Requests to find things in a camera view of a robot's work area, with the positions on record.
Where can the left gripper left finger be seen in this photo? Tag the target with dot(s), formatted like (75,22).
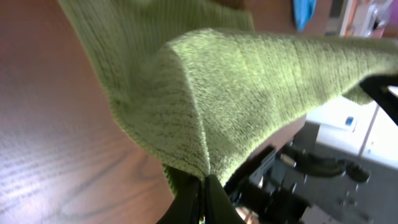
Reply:
(185,208)

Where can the blue cloth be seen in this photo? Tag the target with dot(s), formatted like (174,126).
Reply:
(303,11)

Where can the light green cloth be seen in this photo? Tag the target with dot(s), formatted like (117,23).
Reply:
(197,87)

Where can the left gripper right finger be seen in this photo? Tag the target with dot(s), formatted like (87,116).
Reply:
(218,207)

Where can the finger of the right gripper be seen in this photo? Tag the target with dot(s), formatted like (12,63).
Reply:
(377,87)

